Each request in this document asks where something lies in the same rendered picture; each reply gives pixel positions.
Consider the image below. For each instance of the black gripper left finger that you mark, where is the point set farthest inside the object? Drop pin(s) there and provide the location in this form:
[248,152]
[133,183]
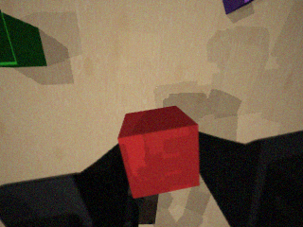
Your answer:
[98,195]

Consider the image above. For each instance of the green block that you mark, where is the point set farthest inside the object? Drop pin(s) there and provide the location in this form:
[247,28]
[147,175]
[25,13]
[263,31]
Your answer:
[26,44]
[5,47]

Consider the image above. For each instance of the purple block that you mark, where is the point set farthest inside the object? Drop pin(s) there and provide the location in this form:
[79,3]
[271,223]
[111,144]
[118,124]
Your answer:
[232,5]

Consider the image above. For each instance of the red block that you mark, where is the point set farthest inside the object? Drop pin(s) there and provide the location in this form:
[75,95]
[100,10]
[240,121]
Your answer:
[160,151]

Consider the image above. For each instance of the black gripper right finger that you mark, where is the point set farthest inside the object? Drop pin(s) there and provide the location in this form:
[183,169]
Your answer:
[234,172]

